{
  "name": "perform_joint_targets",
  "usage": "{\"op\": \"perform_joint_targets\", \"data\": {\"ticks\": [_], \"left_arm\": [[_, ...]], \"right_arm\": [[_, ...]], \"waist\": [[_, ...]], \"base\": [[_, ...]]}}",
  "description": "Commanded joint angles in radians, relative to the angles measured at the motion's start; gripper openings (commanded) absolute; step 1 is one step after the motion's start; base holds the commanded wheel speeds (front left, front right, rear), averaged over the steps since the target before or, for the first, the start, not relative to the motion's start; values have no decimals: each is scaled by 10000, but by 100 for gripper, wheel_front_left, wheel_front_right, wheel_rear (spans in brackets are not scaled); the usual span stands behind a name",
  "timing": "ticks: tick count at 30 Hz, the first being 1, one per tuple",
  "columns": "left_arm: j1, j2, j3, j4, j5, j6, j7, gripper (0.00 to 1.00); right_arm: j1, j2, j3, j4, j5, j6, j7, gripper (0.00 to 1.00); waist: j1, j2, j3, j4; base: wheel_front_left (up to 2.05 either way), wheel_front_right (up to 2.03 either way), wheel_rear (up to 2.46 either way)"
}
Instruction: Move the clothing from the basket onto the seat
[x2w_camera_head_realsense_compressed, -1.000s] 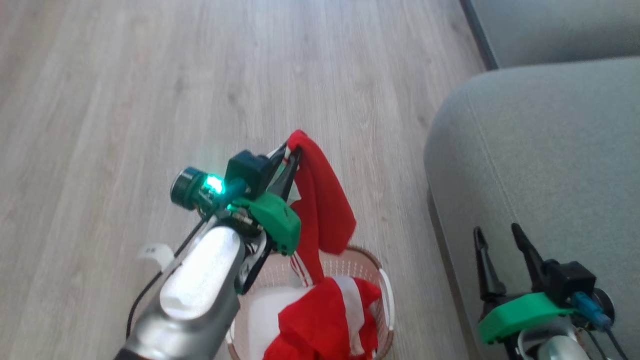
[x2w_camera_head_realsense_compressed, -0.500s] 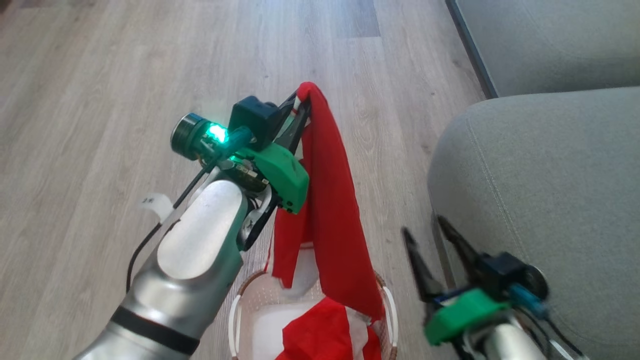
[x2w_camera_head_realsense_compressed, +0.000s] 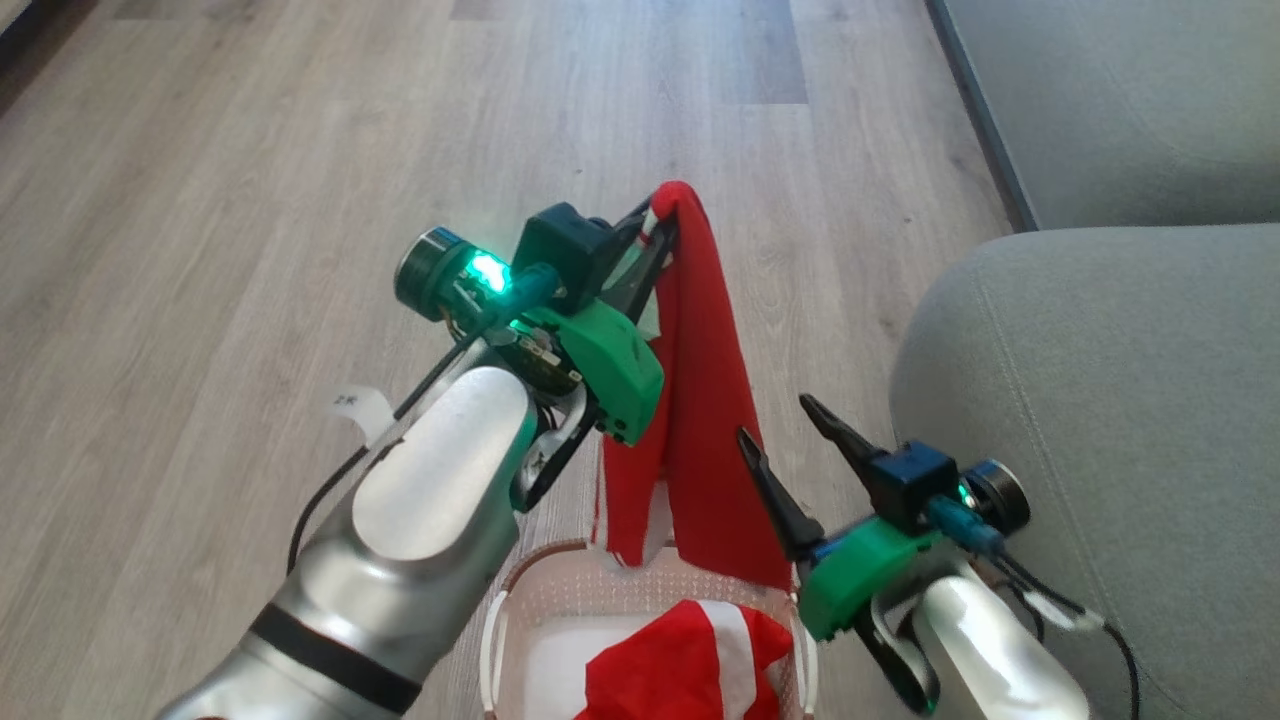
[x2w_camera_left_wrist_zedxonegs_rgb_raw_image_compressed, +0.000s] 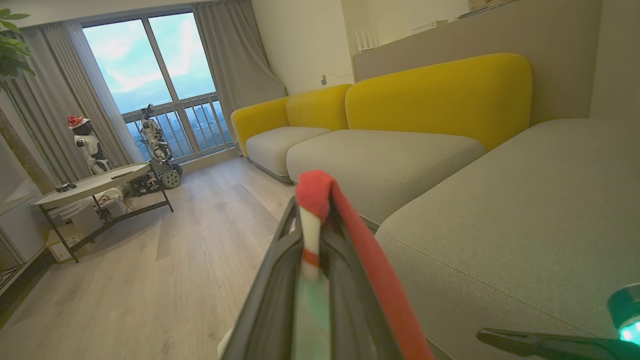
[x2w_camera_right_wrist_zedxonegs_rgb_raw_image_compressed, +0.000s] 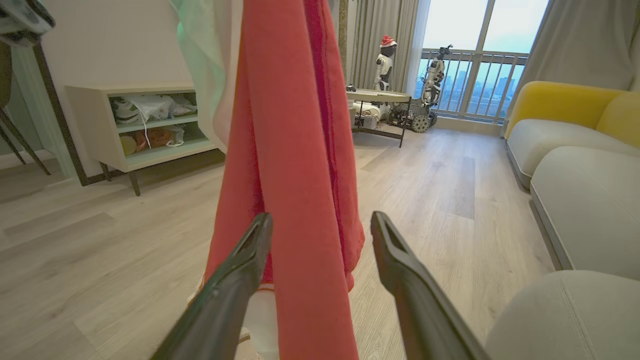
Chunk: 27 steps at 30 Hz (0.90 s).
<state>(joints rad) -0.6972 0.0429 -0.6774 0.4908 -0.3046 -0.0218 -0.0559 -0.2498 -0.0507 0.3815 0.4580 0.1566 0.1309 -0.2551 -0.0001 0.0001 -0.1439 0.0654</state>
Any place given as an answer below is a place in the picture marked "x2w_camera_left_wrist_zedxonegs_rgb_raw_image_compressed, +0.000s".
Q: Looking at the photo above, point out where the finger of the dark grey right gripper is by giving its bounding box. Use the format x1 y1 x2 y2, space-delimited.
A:
476 327 640 360

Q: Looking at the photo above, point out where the yellow and grey sofa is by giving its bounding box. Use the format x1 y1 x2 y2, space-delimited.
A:
230 52 640 360

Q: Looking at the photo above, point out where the grey sheer curtain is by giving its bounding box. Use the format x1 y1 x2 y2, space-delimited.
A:
0 22 146 187

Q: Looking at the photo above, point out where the cardboard box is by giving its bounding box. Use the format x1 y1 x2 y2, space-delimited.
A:
45 222 94 264

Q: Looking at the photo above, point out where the white slatted rack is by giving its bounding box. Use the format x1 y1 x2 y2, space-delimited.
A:
355 29 382 52

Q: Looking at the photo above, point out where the grey thick curtain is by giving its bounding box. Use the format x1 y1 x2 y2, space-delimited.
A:
193 0 289 157

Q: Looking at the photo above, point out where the red and white clothing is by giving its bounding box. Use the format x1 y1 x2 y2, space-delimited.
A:
216 169 435 360

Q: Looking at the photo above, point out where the large window with railing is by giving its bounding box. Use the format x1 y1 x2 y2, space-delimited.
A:
81 11 236 164

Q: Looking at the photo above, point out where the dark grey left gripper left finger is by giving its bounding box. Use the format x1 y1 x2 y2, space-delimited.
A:
221 199 307 360

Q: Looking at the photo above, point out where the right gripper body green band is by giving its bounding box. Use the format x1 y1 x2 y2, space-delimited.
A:
607 283 640 347

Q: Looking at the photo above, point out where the round white coffee table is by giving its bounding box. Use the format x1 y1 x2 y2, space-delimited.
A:
31 162 175 264

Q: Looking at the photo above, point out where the white humanoid robot santa hat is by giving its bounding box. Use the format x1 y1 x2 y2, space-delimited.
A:
67 115 114 176

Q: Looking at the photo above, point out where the green leafy houseplant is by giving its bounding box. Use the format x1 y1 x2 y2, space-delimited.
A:
0 8 36 94

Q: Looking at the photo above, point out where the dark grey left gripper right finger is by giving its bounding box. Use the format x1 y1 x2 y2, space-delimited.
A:
321 219 402 360

